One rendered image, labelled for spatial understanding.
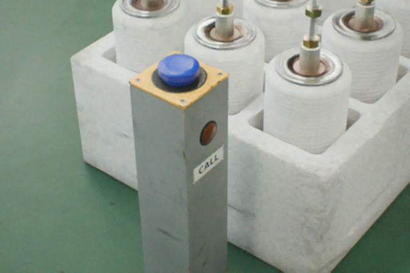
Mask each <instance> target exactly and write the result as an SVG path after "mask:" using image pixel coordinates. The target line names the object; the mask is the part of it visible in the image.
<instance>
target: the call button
mask: <svg viewBox="0 0 410 273"><path fill-rule="evenodd" d="M199 72H200V64H199V62H198V61H197V59H195V58H194V57H193V56H190V55H187V54H172V55H168V56H166V57H165V58H163V59H162V60H161V61H160V62H159V64H158V73H159V76H160V77H161V78H162V79H163V80H164V82H166V83H168V84H169V85H171V86H177V87H180V86H185V85H188V84H189V83H191V82H193V81H194V80H195V78H196V77H197V76H198V74H199Z"/></svg>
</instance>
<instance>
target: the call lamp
mask: <svg viewBox="0 0 410 273"><path fill-rule="evenodd" d="M215 132H216V126H215V124H214V123H212V124H209V125H208V126H207V127H206V128H205V131H204V133H203V137H202V141H203V143H204V144H207V143H208V142H211V141H212V140H213V137H214V135H215Z"/></svg>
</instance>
